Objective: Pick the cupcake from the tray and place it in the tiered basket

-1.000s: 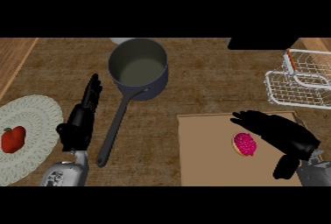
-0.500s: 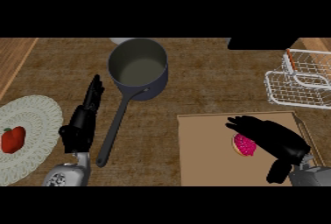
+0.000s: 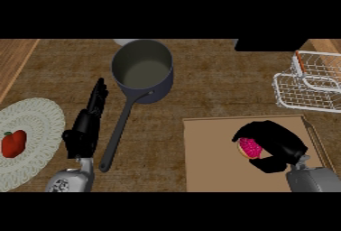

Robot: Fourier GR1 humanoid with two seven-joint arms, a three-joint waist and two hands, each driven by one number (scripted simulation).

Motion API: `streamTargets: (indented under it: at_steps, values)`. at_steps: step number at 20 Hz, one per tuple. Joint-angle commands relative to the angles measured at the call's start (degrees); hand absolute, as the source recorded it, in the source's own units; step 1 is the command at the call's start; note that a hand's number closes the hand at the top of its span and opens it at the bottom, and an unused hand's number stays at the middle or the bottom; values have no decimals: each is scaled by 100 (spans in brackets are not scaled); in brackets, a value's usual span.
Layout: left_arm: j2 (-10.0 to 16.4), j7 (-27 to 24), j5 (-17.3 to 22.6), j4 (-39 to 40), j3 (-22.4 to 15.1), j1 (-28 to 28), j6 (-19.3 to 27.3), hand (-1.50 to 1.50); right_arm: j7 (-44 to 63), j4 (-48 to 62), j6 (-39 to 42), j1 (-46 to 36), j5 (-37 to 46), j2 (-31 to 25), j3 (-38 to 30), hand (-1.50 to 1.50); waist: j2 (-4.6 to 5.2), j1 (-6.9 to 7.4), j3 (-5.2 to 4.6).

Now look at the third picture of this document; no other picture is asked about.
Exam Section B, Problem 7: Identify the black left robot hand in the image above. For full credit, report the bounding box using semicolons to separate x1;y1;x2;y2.
63;77;110;160

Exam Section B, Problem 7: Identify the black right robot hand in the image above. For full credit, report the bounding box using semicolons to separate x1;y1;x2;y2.
231;120;309;174

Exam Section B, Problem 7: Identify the pink frosted cupcake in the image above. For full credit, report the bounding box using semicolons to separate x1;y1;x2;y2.
238;137;265;161

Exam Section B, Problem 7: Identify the brown tray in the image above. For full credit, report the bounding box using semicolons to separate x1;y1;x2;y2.
182;114;336;193

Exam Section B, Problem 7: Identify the round white woven placemat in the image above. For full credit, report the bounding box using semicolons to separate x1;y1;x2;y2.
0;97;67;193

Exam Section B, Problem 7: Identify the red bell pepper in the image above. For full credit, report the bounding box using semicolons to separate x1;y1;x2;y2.
0;129;29;159

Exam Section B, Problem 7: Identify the dark blue saucepan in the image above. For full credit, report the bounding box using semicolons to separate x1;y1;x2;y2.
98;39;175;173

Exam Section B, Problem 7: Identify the white round object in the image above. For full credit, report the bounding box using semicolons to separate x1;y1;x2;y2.
113;38;141;47

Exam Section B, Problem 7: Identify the black appliance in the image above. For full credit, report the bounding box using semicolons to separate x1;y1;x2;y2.
234;38;309;52

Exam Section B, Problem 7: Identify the white wire tiered basket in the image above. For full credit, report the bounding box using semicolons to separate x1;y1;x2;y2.
272;50;341;114

